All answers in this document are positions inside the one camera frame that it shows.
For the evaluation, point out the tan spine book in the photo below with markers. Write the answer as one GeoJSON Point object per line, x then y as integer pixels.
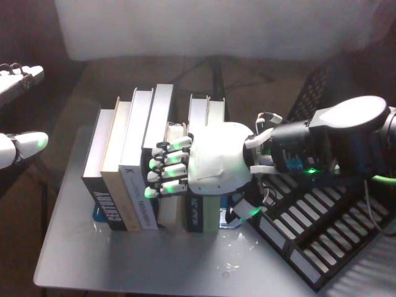
{"type": "Point", "coordinates": [116, 136]}

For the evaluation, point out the black cover book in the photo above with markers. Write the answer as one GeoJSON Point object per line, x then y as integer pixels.
{"type": "Point", "coordinates": [159, 117]}

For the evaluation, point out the black tripod stand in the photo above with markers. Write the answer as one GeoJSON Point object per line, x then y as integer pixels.
{"type": "Point", "coordinates": [217, 74]}

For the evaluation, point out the small cream book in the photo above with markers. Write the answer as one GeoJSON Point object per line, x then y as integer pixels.
{"type": "Point", "coordinates": [176, 131]}

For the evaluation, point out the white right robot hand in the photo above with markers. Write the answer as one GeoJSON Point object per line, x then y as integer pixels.
{"type": "Point", "coordinates": [216, 154]}

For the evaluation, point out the black Century book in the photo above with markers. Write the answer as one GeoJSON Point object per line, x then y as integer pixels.
{"type": "Point", "coordinates": [97, 145]}

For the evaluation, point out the black slotted plastic basket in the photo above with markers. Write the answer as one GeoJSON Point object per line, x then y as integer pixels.
{"type": "Point", "coordinates": [312, 92]}

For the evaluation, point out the white K spine book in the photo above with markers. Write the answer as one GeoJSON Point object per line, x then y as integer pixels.
{"type": "Point", "coordinates": [136, 130]}

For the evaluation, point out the olive green book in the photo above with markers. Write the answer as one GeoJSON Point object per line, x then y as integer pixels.
{"type": "Point", "coordinates": [216, 111]}

